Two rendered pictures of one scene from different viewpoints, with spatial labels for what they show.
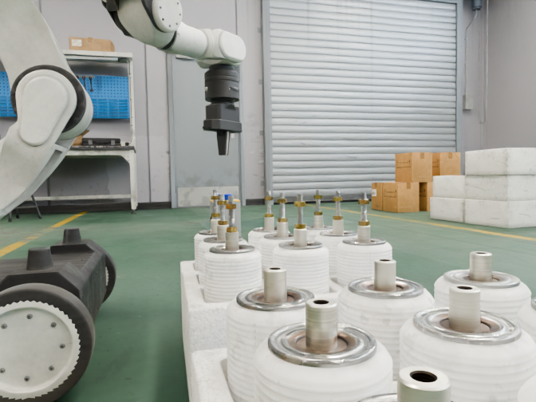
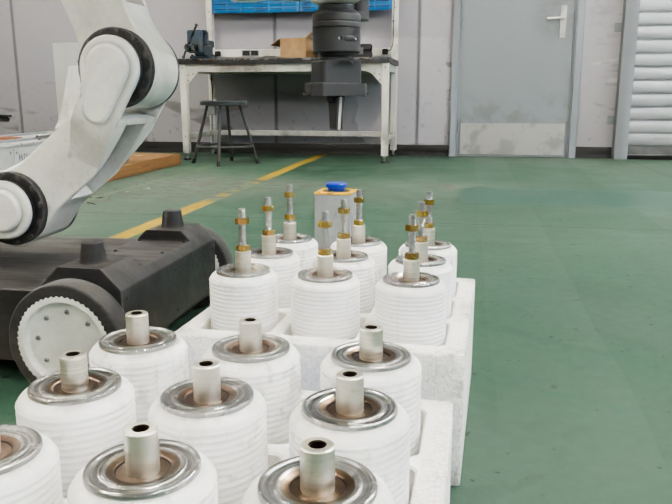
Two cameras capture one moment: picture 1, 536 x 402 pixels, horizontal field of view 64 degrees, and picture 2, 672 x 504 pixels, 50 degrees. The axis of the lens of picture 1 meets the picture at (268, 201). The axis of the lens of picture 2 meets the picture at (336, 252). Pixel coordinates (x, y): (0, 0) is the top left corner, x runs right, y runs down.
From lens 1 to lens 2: 0.51 m
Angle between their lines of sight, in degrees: 27
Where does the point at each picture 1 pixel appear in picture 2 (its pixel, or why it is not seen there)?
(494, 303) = not seen: hidden behind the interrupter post
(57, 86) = (116, 55)
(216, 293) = (214, 319)
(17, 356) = (58, 349)
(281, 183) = (646, 122)
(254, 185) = (594, 123)
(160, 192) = (433, 130)
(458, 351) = (155, 415)
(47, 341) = (83, 339)
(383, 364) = (85, 410)
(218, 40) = not seen: outside the picture
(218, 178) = (531, 108)
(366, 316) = not seen: hidden behind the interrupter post
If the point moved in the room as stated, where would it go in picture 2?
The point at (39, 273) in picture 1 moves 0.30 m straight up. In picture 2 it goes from (83, 269) to (69, 84)
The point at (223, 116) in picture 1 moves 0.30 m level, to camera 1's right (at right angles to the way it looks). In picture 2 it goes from (330, 77) to (496, 75)
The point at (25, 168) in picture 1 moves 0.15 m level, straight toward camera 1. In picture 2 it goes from (93, 148) to (69, 154)
